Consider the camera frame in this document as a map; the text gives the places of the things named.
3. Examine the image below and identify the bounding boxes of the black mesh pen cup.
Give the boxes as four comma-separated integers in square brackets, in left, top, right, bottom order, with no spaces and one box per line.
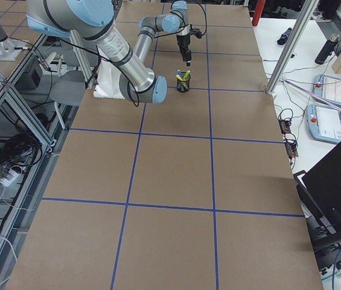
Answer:
[176,70,191,93]

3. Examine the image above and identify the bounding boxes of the red fire extinguisher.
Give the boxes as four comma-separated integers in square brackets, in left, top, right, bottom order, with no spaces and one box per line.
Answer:
[252,0,266,27]

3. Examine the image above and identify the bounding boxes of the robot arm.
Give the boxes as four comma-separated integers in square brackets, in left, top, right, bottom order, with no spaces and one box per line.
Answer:
[133,1,192,66]
[27,1,167,104]

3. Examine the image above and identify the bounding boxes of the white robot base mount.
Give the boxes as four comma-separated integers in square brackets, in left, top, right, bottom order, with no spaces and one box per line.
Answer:
[94,60,125,100]

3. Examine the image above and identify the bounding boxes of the green highlighter pen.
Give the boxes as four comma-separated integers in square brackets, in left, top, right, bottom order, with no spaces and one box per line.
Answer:
[183,70,190,80]

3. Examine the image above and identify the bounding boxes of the grey office chair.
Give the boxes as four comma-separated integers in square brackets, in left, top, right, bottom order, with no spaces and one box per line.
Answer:
[50,71,86,130]

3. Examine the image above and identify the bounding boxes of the upper teach pendant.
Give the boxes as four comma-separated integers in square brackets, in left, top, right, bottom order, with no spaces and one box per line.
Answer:
[313,74,341,107]

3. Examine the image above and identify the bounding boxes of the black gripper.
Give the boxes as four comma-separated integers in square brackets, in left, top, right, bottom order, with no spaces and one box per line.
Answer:
[176,33,191,66]

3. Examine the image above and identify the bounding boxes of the black laptop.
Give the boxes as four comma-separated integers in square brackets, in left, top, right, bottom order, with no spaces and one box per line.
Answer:
[294,142,341,239]

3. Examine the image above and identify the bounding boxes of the black water bottle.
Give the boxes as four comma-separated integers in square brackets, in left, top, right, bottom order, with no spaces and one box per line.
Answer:
[314,33,340,65]

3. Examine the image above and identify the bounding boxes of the teach pendant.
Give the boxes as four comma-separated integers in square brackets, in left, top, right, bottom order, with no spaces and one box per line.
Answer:
[313,74,341,107]
[306,104,341,144]

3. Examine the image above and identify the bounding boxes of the lower teach pendant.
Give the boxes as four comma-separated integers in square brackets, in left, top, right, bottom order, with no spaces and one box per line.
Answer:
[306,104,341,144]

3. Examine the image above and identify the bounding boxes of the blue marker pen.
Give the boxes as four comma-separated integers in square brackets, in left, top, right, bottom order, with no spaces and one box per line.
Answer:
[176,70,185,82]

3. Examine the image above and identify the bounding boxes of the orange usb hub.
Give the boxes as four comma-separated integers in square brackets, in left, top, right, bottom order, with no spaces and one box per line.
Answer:
[278,119,292,134]

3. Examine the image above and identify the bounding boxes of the yellow highlighter pen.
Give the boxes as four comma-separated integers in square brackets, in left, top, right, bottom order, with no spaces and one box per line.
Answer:
[177,80,188,92]

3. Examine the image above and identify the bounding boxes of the aluminium frame post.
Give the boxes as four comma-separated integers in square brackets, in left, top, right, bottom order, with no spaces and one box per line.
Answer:
[265,0,318,94]

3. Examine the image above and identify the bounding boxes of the white power strip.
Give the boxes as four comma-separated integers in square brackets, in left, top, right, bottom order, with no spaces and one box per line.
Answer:
[0,169,20,187]

